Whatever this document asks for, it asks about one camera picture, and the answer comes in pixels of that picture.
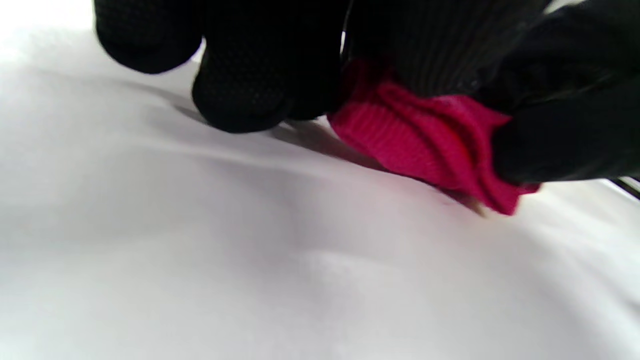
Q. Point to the person's right hand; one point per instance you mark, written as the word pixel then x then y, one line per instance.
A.
pixel 575 100

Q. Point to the person's left hand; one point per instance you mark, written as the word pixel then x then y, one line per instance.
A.
pixel 275 50

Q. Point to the pink sock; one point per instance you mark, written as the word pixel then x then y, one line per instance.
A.
pixel 370 75
pixel 425 145

